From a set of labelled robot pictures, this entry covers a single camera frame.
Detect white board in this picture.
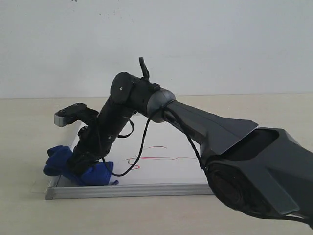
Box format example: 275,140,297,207
45,121,212,200

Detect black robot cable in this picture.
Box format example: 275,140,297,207
95,57,211,177

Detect blue microfibre cloth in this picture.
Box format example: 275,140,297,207
43,145,114,186

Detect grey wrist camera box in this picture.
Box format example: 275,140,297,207
54,103,87,127

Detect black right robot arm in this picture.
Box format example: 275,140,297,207
68,72,313,225

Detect clear tape front left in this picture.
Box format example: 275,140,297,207
29,181,49,194

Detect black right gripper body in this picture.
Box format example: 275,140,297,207
68,109,114,176

